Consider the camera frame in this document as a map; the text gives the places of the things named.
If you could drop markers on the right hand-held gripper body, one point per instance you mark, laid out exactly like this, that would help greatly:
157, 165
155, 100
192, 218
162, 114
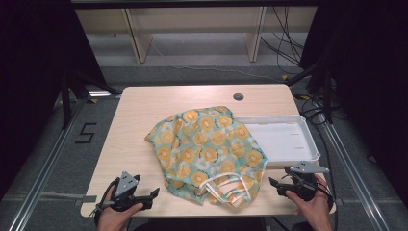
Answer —
304, 183

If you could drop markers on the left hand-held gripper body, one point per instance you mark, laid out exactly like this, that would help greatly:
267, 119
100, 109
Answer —
125, 184

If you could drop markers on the teal bag with orange print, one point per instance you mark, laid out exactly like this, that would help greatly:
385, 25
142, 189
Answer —
208, 144

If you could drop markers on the person's right hand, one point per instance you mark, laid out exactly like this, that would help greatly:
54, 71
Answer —
316, 211

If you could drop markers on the person's left hand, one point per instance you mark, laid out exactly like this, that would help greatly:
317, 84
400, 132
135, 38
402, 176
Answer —
110, 219

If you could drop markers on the white plastic tray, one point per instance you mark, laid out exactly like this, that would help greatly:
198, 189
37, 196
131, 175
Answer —
282, 141

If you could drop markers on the black metal stand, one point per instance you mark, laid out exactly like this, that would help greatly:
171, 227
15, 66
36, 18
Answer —
65, 102
327, 93

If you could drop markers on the black curtain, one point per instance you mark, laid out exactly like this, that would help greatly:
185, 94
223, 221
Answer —
369, 80
35, 80

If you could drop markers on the light wooden background desk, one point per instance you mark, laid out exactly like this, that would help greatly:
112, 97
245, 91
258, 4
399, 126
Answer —
141, 38

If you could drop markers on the metal floor rail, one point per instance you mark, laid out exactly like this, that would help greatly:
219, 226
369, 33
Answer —
48, 163
352, 173

